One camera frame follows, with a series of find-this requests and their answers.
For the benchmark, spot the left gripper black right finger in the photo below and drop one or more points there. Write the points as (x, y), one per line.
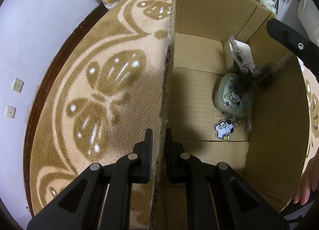
(216, 196)

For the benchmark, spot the white square charger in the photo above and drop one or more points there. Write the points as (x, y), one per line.
(238, 55)

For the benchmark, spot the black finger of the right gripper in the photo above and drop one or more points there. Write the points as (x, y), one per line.
(303, 48)

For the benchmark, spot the upper wall socket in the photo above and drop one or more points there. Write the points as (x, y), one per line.
(17, 85)

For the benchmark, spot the brown cardboard box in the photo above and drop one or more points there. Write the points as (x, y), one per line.
(241, 119)

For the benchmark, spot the green cartoon pouch case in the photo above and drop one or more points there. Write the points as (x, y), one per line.
(228, 100)

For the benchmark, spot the person's hand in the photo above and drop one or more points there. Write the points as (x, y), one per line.
(308, 182)

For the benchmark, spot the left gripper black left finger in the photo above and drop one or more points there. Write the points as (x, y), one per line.
(100, 197)

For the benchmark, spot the lower wall socket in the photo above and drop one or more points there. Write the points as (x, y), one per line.
(10, 111)

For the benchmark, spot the brown floral carpet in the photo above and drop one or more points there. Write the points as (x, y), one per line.
(108, 93)

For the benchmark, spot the cartoon dog keychain charm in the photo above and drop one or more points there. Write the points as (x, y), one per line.
(224, 129)

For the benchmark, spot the wall socket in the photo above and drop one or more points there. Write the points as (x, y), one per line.
(10, 111)
(17, 85)

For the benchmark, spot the key bunch with tag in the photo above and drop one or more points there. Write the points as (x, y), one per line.
(259, 77)

